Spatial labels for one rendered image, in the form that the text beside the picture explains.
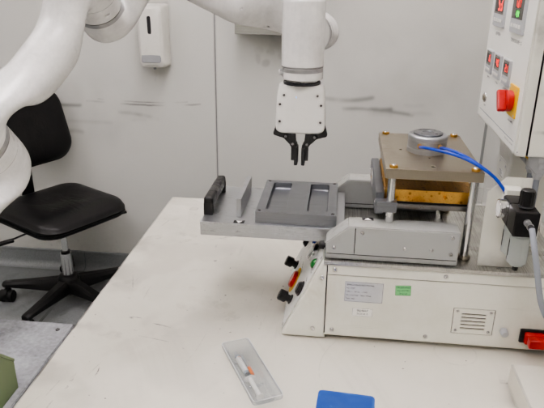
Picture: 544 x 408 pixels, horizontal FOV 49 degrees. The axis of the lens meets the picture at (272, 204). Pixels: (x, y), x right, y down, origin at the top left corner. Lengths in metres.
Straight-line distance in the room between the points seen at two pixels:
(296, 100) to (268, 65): 1.49
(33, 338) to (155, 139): 1.70
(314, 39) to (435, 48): 1.55
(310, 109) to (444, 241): 0.37
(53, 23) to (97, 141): 1.74
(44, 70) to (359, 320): 0.78
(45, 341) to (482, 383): 0.85
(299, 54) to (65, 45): 0.45
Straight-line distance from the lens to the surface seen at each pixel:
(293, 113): 1.23
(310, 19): 1.19
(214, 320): 1.32
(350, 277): 1.19
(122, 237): 3.12
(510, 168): 1.27
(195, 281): 1.47
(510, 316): 1.27
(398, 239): 1.17
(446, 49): 2.72
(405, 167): 1.16
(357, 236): 1.16
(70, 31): 1.28
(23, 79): 1.23
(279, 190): 1.38
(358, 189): 1.42
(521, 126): 1.13
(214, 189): 1.30
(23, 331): 1.37
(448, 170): 1.16
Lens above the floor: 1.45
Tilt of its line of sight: 21 degrees down
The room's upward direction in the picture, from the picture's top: 1 degrees clockwise
